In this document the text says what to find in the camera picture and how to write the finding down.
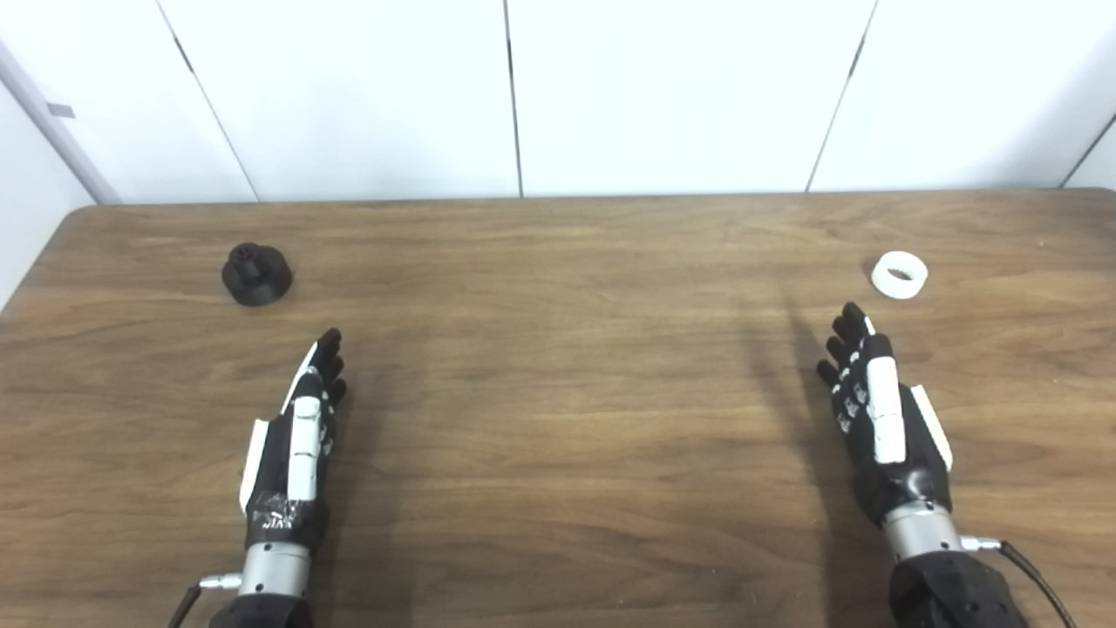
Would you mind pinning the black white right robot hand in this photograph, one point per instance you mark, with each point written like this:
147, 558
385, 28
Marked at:
885, 419

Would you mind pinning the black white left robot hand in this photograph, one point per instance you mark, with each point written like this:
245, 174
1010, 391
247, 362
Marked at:
292, 488

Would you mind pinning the round black plastic part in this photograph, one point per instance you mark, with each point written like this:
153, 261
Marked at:
257, 277

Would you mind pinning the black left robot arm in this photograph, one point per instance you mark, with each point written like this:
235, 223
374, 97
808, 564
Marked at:
275, 571

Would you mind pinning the grey wall corner strip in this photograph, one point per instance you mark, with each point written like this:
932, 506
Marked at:
61, 131

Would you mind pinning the small grey wall tag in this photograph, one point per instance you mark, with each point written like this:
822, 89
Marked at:
61, 111

